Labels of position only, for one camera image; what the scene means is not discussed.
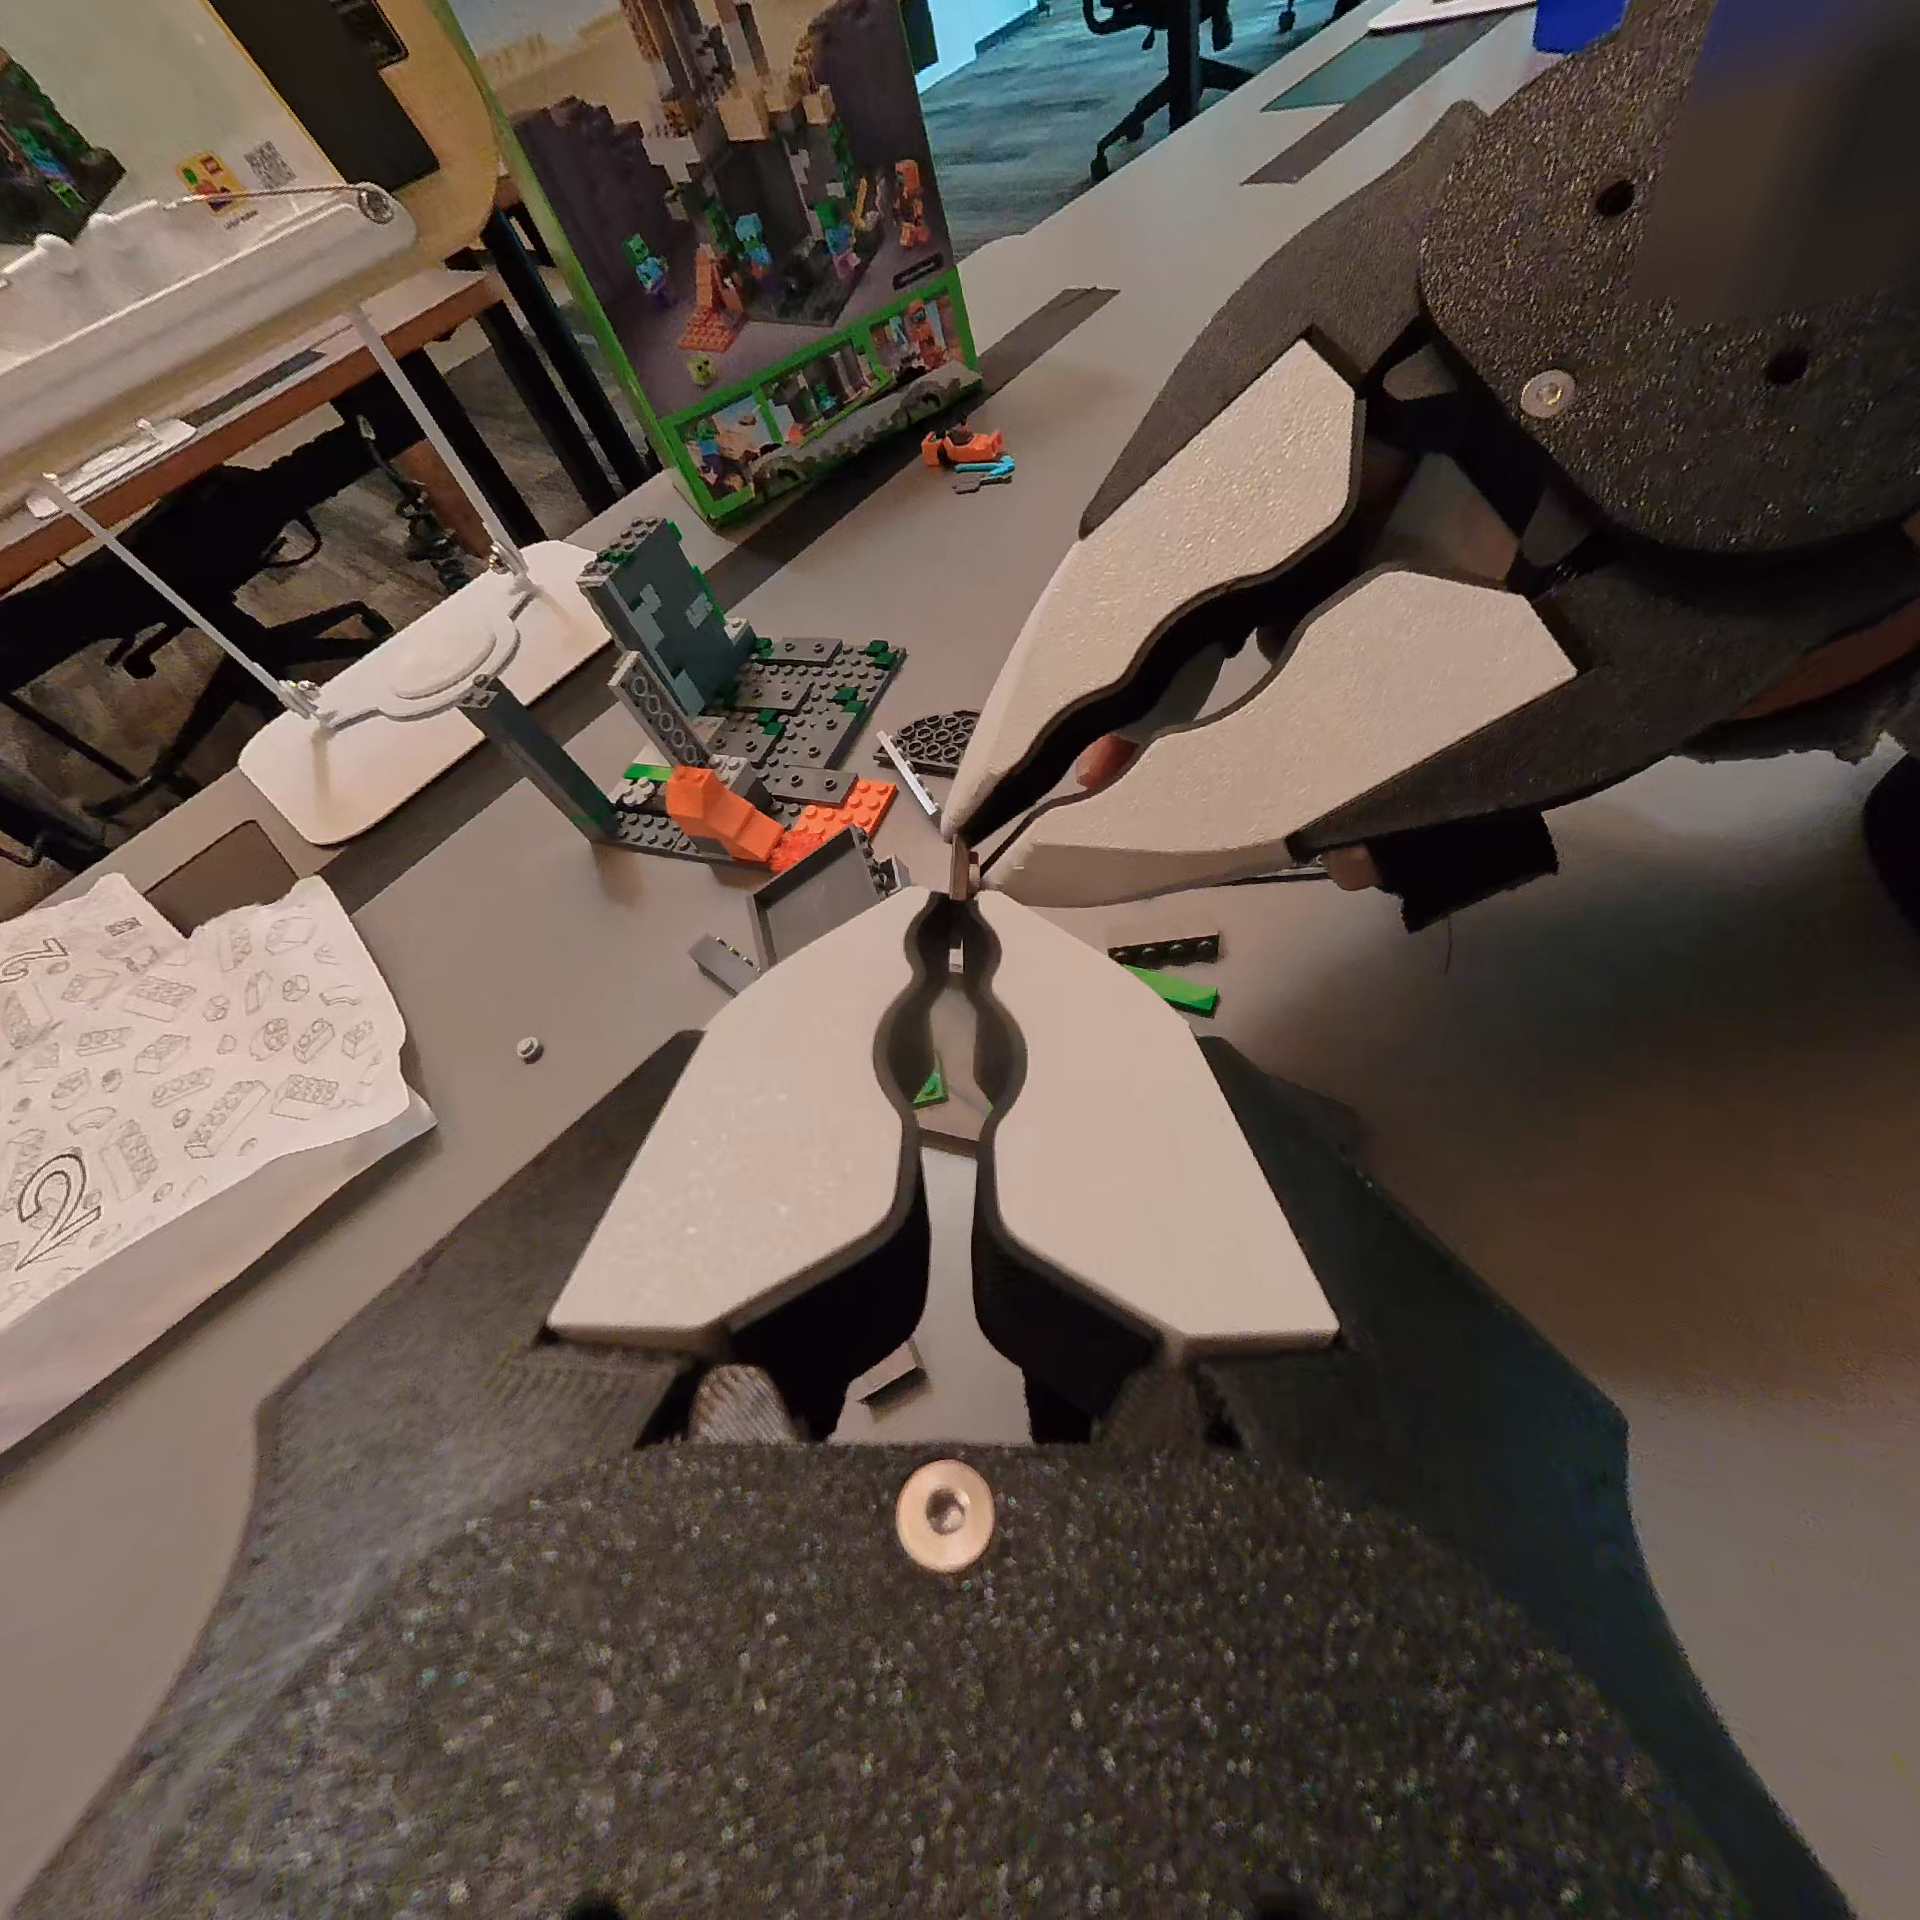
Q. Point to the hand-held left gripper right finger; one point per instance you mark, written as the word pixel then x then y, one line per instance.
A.
pixel 1171 1171

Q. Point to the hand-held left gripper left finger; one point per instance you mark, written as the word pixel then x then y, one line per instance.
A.
pixel 737 1171

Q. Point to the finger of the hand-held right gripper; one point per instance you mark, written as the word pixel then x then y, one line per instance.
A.
pixel 1350 721
pixel 1200 526

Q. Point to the grey lego brick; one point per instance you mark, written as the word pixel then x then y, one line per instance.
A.
pixel 720 961

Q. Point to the dark green holed lego plate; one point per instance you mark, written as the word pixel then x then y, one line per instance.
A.
pixel 1163 956

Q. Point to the light blue lego piece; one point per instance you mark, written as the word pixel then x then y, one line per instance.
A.
pixel 985 476

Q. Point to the small orange lego piece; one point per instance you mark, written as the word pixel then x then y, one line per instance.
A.
pixel 960 451

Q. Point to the dark grey half-round lego plate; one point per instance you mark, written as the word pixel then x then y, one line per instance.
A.
pixel 932 738

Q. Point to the orange lego plate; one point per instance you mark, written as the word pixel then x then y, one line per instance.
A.
pixel 835 825

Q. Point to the orange lego slope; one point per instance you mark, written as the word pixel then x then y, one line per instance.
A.
pixel 720 812

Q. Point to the grey lego baseplate build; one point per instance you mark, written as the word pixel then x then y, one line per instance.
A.
pixel 675 632
pixel 796 707

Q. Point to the dark blue-grey lego bar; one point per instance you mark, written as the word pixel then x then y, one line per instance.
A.
pixel 539 750

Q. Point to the lego set box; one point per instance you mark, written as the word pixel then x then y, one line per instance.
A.
pixel 749 210

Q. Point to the person's right hand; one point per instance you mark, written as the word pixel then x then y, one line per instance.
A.
pixel 1105 760

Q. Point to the blue storage bin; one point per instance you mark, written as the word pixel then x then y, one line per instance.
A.
pixel 1581 20

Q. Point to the black office chair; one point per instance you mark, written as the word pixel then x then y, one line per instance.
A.
pixel 1171 60

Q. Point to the white printed paper bag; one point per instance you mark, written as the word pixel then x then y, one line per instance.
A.
pixel 180 1110

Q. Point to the instruction booklet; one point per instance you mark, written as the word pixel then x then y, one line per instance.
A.
pixel 122 180

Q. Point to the dark grey lego window frame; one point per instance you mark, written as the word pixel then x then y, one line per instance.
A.
pixel 812 893

